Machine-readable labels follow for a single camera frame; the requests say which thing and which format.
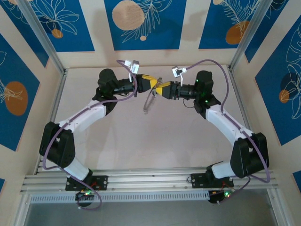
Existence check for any thin black cable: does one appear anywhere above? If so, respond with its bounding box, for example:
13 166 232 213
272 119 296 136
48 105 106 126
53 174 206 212
182 98 196 109

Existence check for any white camera bracket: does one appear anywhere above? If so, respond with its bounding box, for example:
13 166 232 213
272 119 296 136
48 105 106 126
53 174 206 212
124 60 134 82
180 67 189 87

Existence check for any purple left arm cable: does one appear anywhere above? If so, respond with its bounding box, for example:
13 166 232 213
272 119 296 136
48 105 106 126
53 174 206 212
41 59 139 211

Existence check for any white right camera bracket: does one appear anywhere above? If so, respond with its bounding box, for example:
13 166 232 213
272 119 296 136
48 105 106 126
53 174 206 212
180 67 189 87

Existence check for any wide aluminium base rail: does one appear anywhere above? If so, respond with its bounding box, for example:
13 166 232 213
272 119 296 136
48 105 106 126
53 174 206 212
20 166 282 194

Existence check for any aluminium side rail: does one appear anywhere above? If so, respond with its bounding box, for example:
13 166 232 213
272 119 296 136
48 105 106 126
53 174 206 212
227 65 265 170
34 69 69 176

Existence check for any white left camera bracket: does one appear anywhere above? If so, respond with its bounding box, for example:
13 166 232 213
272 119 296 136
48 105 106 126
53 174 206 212
124 60 134 82

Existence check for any aluminium frame post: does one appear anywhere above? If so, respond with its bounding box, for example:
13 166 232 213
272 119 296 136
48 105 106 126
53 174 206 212
17 0 68 75
229 0 275 71

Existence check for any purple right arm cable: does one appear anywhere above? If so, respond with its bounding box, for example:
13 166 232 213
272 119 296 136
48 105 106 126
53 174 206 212
188 58 270 205

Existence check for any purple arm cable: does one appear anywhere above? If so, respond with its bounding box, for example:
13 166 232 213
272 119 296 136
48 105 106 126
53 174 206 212
188 58 270 205
41 59 139 211

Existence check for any small black controller board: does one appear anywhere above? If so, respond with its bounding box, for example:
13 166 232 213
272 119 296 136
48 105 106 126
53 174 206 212
208 189 236 205
75 190 95 201

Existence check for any slotted grey cable duct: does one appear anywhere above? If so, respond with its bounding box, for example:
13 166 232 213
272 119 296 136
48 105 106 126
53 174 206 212
30 190 210 203

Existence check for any silver metal chain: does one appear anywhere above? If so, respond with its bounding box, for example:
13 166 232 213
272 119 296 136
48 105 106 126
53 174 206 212
143 82 158 115

